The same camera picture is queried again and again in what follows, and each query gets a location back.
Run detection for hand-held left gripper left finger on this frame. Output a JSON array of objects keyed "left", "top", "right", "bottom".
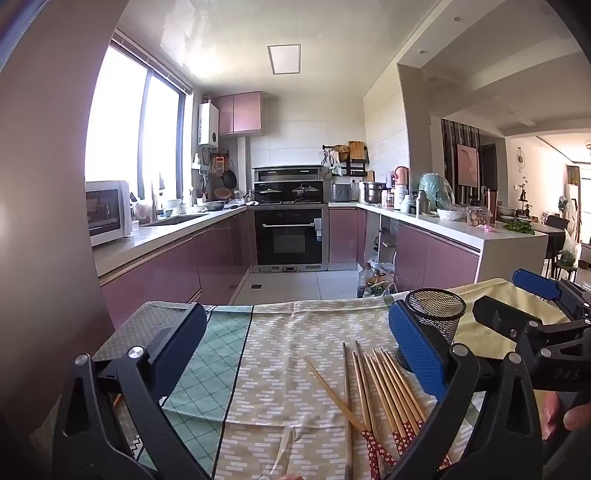
[{"left": 52, "top": 302, "right": 213, "bottom": 480}]

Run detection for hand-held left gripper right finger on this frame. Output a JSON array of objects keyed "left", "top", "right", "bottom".
[{"left": 383, "top": 302, "right": 546, "bottom": 480}]

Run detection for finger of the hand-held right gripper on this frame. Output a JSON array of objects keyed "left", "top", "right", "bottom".
[
  {"left": 512, "top": 269, "right": 591, "bottom": 324},
  {"left": 473, "top": 295, "right": 591, "bottom": 393}
]

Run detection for black mesh utensil holder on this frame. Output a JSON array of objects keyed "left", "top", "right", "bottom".
[{"left": 394, "top": 288, "right": 468, "bottom": 374}]

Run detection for bunch of wooden chopsticks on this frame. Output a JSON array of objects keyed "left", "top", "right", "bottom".
[{"left": 352, "top": 340, "right": 453, "bottom": 480}]

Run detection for dark brown chopstick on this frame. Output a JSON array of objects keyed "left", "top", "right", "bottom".
[{"left": 342, "top": 343, "right": 354, "bottom": 480}]

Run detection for light bamboo chopstick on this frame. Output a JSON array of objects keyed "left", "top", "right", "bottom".
[{"left": 303, "top": 356, "right": 368, "bottom": 435}]

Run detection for person's right hand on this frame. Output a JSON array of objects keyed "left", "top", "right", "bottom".
[{"left": 540, "top": 390, "right": 591, "bottom": 441}]

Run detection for yellow cloth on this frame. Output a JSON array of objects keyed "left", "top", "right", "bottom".
[{"left": 450, "top": 278, "right": 571, "bottom": 365}]

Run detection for hanging plastic bag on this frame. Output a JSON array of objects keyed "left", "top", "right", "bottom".
[{"left": 556, "top": 228, "right": 580, "bottom": 271}]

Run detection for grey patterned cloth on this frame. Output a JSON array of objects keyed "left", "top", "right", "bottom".
[{"left": 30, "top": 301, "right": 208, "bottom": 467}]

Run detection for black dining chair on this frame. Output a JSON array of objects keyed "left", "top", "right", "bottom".
[{"left": 545, "top": 216, "right": 570, "bottom": 278}]

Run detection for bag of green vegetables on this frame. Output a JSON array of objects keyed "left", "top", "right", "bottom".
[{"left": 365, "top": 272, "right": 398, "bottom": 298}]

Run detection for pink peninsula base cabinets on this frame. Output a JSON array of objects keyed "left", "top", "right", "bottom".
[{"left": 329, "top": 202, "right": 549, "bottom": 296}]

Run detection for pink base cabinets with sink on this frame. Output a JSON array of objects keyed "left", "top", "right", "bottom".
[{"left": 92, "top": 205, "right": 254, "bottom": 330}]

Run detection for plastic oil bottle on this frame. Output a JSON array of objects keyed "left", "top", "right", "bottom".
[{"left": 357, "top": 262, "right": 375, "bottom": 298}]

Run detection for beige and green patterned tablecloth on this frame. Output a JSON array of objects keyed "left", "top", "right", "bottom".
[{"left": 134, "top": 295, "right": 481, "bottom": 480}]

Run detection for steel kitchen sink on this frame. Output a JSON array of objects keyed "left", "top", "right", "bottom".
[{"left": 141, "top": 213, "right": 209, "bottom": 227}]

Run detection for teal plastic bag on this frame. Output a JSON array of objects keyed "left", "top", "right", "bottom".
[{"left": 419, "top": 173, "right": 455, "bottom": 210}]

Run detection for steel kitchen faucet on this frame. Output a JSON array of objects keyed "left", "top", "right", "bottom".
[{"left": 150, "top": 181, "right": 165, "bottom": 226}]

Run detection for black built-in oven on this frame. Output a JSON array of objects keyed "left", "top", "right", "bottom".
[{"left": 253, "top": 205, "right": 329, "bottom": 273}]

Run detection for white countertop oven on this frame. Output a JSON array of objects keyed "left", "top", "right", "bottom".
[{"left": 85, "top": 180, "right": 134, "bottom": 247}]

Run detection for steel stockpot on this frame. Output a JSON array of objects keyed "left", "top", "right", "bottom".
[{"left": 362, "top": 181, "right": 386, "bottom": 205}]

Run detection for dark slatted partition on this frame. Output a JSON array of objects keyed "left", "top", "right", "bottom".
[{"left": 441, "top": 119, "right": 482, "bottom": 204}]

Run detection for black lidded wok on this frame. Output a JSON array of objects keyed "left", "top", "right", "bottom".
[
  {"left": 253, "top": 185, "right": 284, "bottom": 204},
  {"left": 292, "top": 183, "right": 322, "bottom": 202}
]

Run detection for black range hood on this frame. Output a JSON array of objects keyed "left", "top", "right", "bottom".
[{"left": 252, "top": 165, "right": 325, "bottom": 183}]

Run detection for white water heater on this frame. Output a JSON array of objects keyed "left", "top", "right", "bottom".
[{"left": 198, "top": 102, "right": 220, "bottom": 149}]

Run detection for kitchen window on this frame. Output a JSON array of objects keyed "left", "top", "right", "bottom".
[{"left": 85, "top": 39, "right": 192, "bottom": 197}]

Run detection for ceiling light panel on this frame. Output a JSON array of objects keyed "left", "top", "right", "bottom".
[{"left": 267, "top": 45, "right": 302, "bottom": 75}]

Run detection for pink wall picture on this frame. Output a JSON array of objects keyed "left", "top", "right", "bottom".
[{"left": 456, "top": 144, "right": 479, "bottom": 188}]

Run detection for black wall rack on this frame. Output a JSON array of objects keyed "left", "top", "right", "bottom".
[{"left": 322, "top": 141, "right": 371, "bottom": 178}]

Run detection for pink wall cabinet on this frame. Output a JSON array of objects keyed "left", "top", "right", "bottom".
[{"left": 211, "top": 91, "right": 265, "bottom": 137}]

